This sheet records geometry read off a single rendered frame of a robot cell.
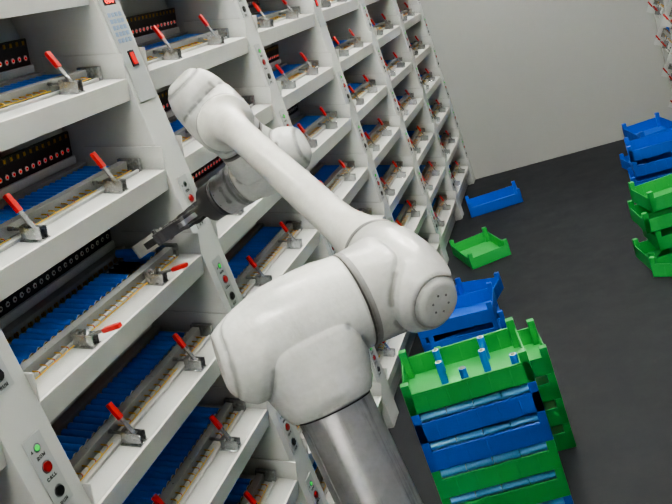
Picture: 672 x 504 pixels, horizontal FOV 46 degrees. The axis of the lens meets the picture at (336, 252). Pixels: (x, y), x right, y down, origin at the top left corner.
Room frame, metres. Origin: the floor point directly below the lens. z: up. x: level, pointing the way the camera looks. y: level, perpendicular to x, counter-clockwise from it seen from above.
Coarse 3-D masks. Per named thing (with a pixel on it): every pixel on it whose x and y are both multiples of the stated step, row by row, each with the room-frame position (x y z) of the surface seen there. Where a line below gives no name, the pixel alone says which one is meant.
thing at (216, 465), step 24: (216, 408) 1.68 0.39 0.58; (240, 408) 1.69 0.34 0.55; (264, 408) 1.69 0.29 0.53; (192, 432) 1.61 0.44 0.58; (216, 432) 1.60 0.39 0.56; (240, 432) 1.61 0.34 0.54; (264, 432) 1.66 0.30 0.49; (168, 456) 1.52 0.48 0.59; (192, 456) 1.50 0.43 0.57; (216, 456) 1.53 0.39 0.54; (240, 456) 1.53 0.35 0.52; (144, 480) 1.45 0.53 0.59; (168, 480) 1.44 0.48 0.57; (192, 480) 1.44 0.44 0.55; (216, 480) 1.44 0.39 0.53
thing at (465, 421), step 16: (528, 384) 1.61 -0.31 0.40; (512, 400) 1.61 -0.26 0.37; (528, 400) 1.61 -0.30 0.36; (416, 416) 1.65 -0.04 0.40; (448, 416) 1.64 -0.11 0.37; (464, 416) 1.63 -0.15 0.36; (480, 416) 1.63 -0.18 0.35; (496, 416) 1.62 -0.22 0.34; (512, 416) 1.62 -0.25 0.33; (416, 432) 1.65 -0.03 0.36; (432, 432) 1.65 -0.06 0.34; (448, 432) 1.64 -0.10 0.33; (464, 432) 1.63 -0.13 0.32
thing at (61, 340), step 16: (160, 256) 1.64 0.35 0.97; (128, 288) 1.50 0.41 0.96; (96, 304) 1.42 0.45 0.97; (112, 304) 1.44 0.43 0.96; (80, 320) 1.35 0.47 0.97; (96, 320) 1.38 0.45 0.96; (64, 336) 1.30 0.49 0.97; (48, 352) 1.25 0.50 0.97; (32, 368) 1.21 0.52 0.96; (48, 368) 1.22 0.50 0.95
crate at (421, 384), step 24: (504, 336) 1.80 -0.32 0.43; (408, 360) 1.83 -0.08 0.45; (432, 360) 1.83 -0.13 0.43; (456, 360) 1.82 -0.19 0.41; (480, 360) 1.79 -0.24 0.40; (504, 360) 1.74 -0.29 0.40; (528, 360) 1.60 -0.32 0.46; (408, 384) 1.66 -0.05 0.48; (432, 384) 1.76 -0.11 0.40; (456, 384) 1.63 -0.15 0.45; (480, 384) 1.62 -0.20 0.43; (504, 384) 1.62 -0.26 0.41; (408, 408) 1.65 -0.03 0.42; (432, 408) 1.64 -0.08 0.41
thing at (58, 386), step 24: (168, 240) 1.71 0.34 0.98; (192, 240) 1.69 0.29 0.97; (192, 264) 1.65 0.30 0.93; (48, 288) 1.49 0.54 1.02; (144, 288) 1.53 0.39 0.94; (168, 288) 1.54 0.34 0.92; (120, 312) 1.43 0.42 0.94; (144, 312) 1.44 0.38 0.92; (120, 336) 1.35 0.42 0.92; (72, 360) 1.25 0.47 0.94; (96, 360) 1.28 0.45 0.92; (48, 384) 1.18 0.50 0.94; (72, 384) 1.21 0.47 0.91; (48, 408) 1.14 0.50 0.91
